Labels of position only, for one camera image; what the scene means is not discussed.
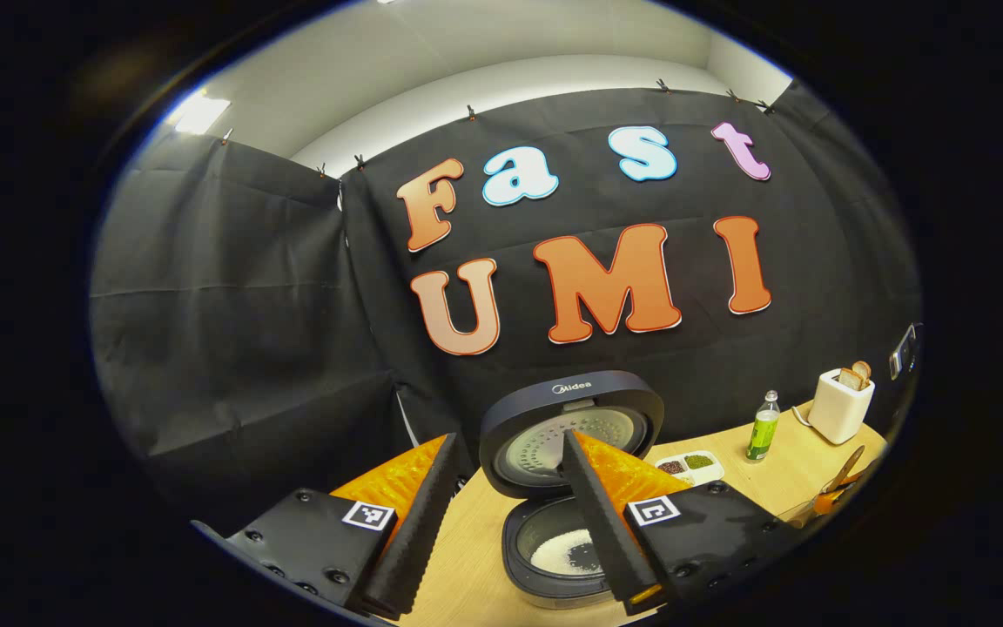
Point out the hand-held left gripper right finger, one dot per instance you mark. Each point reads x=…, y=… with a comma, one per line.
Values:
x=602, y=531

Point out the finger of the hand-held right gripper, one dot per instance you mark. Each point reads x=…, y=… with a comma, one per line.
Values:
x=832, y=503

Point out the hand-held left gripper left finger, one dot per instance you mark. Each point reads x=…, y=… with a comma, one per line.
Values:
x=419, y=540

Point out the clear mesh chopstick holder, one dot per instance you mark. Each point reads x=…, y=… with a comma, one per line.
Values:
x=802, y=512

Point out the white rice heap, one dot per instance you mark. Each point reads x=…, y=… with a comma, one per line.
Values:
x=554, y=553

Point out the black rice cooker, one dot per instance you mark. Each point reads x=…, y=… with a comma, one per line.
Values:
x=606, y=392

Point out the white toaster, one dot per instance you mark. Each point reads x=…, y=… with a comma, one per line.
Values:
x=837, y=414

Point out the red beans heap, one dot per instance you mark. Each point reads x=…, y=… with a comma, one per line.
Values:
x=671, y=467

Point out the green drink bottle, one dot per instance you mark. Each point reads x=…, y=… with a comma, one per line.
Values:
x=761, y=435

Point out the white divided dish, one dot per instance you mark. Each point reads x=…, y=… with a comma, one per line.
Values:
x=717, y=473

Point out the green beans heap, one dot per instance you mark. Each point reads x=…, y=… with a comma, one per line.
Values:
x=698, y=461

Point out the toasted bread slice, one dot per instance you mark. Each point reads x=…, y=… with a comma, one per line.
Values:
x=862, y=369
x=850, y=380

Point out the grey rectangular panel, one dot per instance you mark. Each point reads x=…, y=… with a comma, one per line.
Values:
x=904, y=351

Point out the black backdrop cloth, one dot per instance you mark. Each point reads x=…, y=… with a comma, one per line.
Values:
x=249, y=348

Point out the ceiling light panel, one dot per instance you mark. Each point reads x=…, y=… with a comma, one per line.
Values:
x=203, y=115

